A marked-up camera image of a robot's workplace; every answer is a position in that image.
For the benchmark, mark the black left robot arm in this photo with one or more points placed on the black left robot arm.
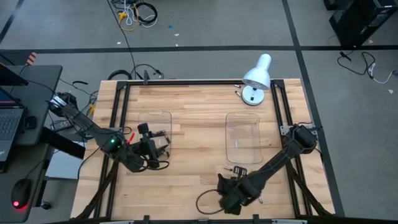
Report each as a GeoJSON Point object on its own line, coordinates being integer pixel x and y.
{"type": "Point", "coordinates": [84, 121]}

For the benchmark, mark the black monitor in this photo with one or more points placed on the black monitor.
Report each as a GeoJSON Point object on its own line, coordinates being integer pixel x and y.
{"type": "Point", "coordinates": [12, 76]}

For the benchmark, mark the small black adapter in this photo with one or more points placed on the small black adapter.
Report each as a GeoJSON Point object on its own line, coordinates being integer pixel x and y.
{"type": "Point", "coordinates": [30, 122]}

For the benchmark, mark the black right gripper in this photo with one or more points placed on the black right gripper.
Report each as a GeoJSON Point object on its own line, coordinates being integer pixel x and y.
{"type": "Point", "coordinates": [231, 193]}

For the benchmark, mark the black aluminium table frame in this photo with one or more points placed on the black aluminium table frame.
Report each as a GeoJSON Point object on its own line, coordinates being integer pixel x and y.
{"type": "Point", "coordinates": [199, 82]}

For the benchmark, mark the small silver battery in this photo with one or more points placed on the small silver battery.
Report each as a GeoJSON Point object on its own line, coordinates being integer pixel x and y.
{"type": "Point", "coordinates": [260, 200]}
{"type": "Point", "coordinates": [237, 85]}
{"type": "Point", "coordinates": [237, 93]}

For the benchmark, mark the dark grey desk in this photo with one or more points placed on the dark grey desk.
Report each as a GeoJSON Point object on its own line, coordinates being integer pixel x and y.
{"type": "Point", "coordinates": [37, 93]}

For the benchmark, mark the black laptop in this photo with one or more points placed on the black laptop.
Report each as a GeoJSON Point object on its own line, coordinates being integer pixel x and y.
{"type": "Point", "coordinates": [9, 124]}

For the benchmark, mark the grey power brick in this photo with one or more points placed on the grey power brick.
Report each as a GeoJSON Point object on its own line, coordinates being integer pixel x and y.
{"type": "Point", "coordinates": [61, 125]}

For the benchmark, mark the white plastic strip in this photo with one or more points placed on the white plastic strip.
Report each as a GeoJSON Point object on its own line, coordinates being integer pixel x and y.
{"type": "Point", "coordinates": [289, 222]}

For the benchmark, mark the white desk lamp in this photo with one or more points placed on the white desk lamp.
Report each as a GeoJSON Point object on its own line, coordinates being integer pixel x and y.
{"type": "Point", "coordinates": [258, 76]}

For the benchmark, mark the black computer mouse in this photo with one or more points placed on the black computer mouse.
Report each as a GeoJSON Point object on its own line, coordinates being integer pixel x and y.
{"type": "Point", "coordinates": [21, 193]}

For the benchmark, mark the screws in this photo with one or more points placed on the screws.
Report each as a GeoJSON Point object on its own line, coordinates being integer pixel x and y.
{"type": "Point", "coordinates": [228, 169]}

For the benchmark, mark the silver mounting plate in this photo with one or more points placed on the silver mounting plate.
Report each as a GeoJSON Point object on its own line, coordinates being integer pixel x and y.
{"type": "Point", "coordinates": [283, 130]}

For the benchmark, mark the black caster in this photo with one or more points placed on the black caster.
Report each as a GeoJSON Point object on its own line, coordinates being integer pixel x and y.
{"type": "Point", "coordinates": [46, 205]}

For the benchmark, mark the black computer tower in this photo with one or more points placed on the black computer tower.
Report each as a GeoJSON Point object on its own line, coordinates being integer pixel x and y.
{"type": "Point", "coordinates": [363, 18]}

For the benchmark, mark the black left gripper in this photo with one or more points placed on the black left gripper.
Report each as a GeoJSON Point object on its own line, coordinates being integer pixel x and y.
{"type": "Point", "coordinates": [149, 149]}

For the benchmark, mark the clear plastic tray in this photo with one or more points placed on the clear plastic tray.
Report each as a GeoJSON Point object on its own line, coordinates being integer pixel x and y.
{"type": "Point", "coordinates": [245, 152]}
{"type": "Point", "coordinates": [155, 119]}

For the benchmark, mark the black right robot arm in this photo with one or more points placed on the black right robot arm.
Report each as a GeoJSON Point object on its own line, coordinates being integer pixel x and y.
{"type": "Point", "coordinates": [280, 158]}

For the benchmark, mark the white box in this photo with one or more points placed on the white box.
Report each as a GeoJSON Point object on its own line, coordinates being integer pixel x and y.
{"type": "Point", "coordinates": [62, 168]}

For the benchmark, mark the orange striped piece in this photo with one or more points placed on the orange striped piece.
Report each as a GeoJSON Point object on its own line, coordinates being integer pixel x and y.
{"type": "Point", "coordinates": [31, 58]}

